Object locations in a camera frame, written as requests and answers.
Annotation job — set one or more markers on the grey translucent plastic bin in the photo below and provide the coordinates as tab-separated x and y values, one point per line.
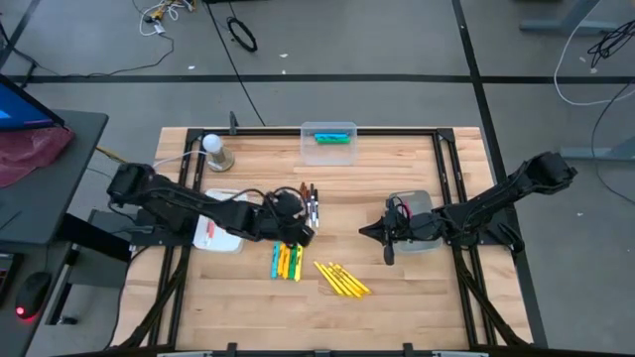
426	201

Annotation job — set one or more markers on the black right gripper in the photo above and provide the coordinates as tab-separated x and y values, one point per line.
417	225

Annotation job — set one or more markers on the slim pink highlighter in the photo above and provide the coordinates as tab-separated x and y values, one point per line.
408	208

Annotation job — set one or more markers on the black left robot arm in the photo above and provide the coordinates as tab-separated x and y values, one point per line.
198	208

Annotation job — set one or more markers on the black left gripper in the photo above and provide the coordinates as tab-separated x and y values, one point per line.
292	233

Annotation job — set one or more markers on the blue chunky highlighter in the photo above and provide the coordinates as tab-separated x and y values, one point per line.
332	135

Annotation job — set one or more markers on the black computer mouse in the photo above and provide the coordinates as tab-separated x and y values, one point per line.
32	292

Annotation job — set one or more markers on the clear plastic bin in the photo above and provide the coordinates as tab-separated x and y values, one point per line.
327	157

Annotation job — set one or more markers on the black floor beam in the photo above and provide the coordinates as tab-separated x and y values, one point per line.
347	78
20	32
468	49

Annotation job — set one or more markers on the grey table foot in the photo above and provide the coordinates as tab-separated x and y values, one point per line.
595	154

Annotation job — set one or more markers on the white plastic bin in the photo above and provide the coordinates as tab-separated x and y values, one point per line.
220	240

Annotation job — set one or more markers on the computer monitor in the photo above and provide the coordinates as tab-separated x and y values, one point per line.
20	111

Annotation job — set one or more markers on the yellow chunky highlighter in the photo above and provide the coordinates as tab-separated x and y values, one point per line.
281	263
287	265
299	268

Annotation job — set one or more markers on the grey table leg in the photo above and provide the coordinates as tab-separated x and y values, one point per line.
546	26

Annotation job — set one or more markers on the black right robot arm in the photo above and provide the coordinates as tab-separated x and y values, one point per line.
496	198

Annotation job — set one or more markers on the red dry-erase marker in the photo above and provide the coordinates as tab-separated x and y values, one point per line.
210	230

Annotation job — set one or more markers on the brass lamp with white bulb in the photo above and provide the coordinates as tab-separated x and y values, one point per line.
212	143

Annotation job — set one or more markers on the dark grey desk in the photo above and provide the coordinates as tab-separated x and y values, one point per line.
49	208

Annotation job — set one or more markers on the black aluminium frame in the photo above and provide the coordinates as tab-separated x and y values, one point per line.
258	132

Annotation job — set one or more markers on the black table clamp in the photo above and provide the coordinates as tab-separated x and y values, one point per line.
231	348
408	348

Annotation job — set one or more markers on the teal chunky highlighter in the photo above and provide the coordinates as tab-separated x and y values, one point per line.
275	263

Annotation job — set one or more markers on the maroon cloth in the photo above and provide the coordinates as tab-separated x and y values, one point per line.
30	154

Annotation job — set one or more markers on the silver aluminium bar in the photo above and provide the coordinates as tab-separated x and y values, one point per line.
183	354
461	354

